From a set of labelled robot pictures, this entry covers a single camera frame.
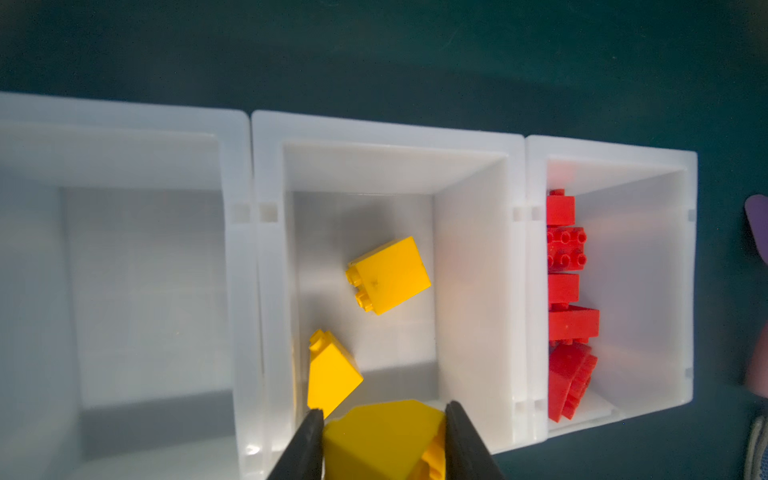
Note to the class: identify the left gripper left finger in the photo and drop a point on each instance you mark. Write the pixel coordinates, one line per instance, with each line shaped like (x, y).
(302, 459)

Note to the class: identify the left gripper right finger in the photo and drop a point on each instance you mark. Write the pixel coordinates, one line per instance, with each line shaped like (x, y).
(467, 457)

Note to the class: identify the yellow sloped lego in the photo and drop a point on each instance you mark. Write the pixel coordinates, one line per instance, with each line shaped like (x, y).
(333, 373)

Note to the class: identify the red lego brick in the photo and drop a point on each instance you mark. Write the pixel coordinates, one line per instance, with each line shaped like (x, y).
(573, 324)
(565, 248)
(563, 288)
(560, 209)
(570, 371)

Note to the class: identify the orange-yellow small lego cube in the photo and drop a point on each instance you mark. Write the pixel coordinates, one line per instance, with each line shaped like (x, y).
(388, 276)

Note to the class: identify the left white bin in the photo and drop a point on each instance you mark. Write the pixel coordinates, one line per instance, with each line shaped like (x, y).
(116, 339)

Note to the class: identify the white bin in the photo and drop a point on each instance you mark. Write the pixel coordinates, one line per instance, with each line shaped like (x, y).
(116, 339)
(638, 206)
(329, 190)

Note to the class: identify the middle white bin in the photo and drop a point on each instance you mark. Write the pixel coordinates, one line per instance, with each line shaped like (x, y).
(329, 190)

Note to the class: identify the blue white patterned glove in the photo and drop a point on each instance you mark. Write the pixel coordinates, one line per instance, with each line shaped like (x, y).
(756, 459)

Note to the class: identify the right white bin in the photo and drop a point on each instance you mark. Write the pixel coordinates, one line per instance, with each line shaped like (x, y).
(638, 206)

